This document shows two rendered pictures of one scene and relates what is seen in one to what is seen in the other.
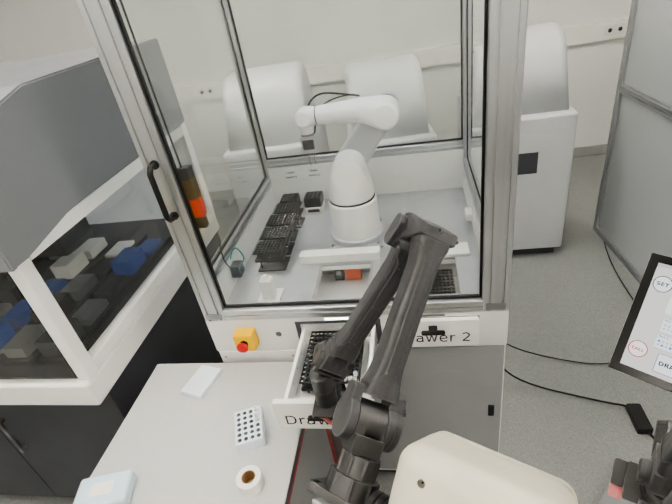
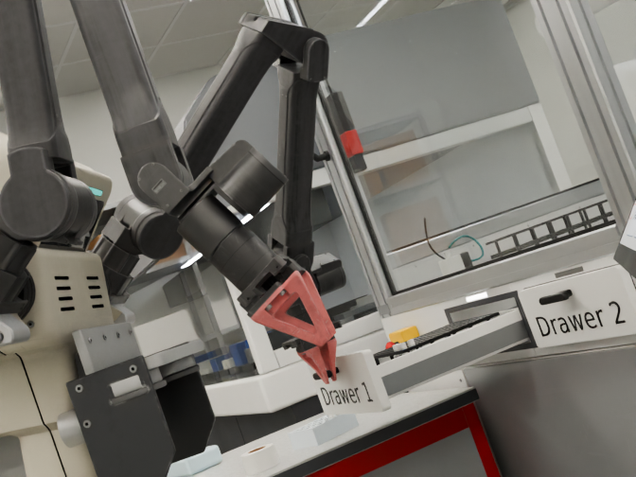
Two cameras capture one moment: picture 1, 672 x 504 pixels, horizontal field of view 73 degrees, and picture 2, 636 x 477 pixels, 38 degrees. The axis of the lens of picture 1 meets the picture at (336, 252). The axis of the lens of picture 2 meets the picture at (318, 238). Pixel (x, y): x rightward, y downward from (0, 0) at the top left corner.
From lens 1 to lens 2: 1.63 m
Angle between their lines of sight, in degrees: 63
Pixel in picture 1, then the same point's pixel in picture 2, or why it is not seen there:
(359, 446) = (109, 227)
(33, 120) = (265, 83)
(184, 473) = not seen: hidden behind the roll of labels
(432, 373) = (623, 422)
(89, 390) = (259, 385)
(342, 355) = (276, 235)
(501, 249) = (591, 104)
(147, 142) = not seen: hidden behind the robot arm
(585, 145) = not seen: outside the picture
